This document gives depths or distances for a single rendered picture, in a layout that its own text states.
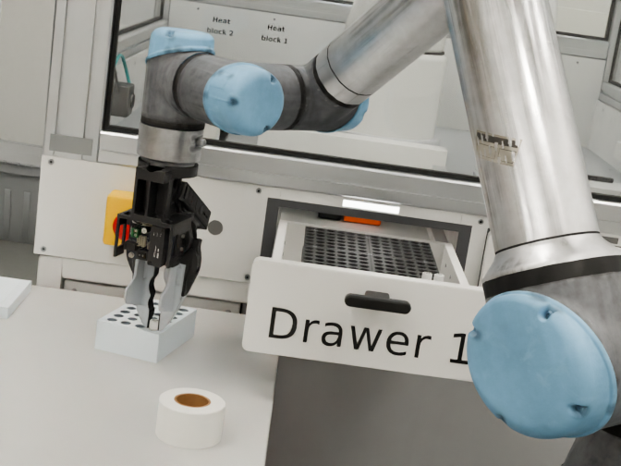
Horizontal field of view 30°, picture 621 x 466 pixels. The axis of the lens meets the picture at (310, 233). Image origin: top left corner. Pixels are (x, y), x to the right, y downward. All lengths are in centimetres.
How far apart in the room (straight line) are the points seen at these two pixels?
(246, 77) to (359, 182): 45
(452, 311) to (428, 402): 43
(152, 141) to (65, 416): 32
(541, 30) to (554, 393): 29
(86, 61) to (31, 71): 347
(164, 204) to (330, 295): 22
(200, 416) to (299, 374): 53
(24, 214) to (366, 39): 355
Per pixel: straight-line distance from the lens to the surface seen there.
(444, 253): 167
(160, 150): 134
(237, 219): 165
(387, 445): 177
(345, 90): 129
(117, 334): 145
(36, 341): 148
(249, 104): 123
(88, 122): 166
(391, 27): 123
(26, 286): 164
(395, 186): 164
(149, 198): 134
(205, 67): 127
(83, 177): 167
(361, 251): 154
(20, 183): 468
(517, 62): 95
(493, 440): 178
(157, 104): 134
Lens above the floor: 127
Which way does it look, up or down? 13 degrees down
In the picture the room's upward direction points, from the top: 8 degrees clockwise
